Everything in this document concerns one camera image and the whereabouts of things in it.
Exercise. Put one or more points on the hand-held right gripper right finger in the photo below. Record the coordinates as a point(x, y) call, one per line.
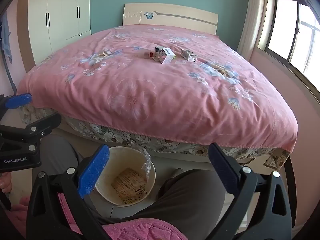
point(222, 170)

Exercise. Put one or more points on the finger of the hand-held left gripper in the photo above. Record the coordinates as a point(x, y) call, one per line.
point(17, 100)
point(37, 126)

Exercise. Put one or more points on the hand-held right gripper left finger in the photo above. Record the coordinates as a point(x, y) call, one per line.
point(93, 172)

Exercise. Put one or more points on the white round bin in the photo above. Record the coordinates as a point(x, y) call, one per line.
point(120, 155)

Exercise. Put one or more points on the white barcode box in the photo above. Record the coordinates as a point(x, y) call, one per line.
point(167, 55)

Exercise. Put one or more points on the grey lid bottle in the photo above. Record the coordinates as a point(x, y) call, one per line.
point(157, 49)

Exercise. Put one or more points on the person's left hand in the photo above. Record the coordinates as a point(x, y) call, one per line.
point(5, 180)

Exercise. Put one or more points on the person's left leg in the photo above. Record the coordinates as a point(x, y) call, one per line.
point(60, 152)

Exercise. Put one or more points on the person's leg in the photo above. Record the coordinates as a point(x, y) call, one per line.
point(60, 152)
point(190, 200)

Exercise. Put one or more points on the printed paper packet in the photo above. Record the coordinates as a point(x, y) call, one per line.
point(130, 185)

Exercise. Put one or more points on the person's right leg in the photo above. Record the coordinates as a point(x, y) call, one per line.
point(190, 200)

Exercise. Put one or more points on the floral bed sheet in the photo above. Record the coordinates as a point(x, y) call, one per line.
point(120, 136)

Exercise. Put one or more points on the clear plastic bag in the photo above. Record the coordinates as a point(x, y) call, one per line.
point(147, 163)

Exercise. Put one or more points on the blue hanging cloth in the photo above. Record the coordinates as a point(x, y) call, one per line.
point(6, 40)

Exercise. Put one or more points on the pink quilted cushion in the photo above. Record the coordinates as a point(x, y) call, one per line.
point(140, 230)

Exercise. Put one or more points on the pink floral blanket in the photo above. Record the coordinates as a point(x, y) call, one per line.
point(150, 92)

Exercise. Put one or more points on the white wardrobe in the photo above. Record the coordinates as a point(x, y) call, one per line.
point(62, 10)

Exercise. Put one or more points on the white printed carton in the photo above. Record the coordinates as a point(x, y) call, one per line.
point(188, 54)

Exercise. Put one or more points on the small white red box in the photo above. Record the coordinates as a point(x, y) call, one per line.
point(152, 55)

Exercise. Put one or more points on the beige headboard with butterfly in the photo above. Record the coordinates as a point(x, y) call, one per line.
point(175, 17)

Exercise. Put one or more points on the window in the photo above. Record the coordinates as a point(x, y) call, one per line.
point(292, 25)

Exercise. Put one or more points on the wooden bed frame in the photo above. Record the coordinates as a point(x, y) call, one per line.
point(290, 185)

